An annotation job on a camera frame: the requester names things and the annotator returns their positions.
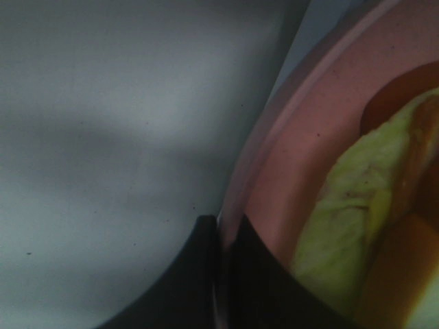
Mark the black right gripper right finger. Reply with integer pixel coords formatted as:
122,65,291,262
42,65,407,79
228,217,356,329

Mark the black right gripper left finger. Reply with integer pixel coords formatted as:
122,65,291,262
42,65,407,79
99,215,217,329

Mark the sandwich with lettuce and bacon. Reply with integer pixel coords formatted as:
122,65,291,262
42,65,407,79
292,62,438,317

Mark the pink round plate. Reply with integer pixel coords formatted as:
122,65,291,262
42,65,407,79
219,1,438,265

